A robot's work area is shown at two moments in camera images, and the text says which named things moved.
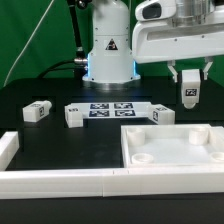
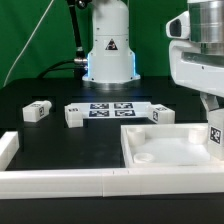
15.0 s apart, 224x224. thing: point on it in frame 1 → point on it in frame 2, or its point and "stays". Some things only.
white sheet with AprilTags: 114,110 stays
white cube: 190,87 → 215,134
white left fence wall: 9,145 stays
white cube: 161,115 stays
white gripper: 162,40 → 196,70
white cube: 73,117 stays
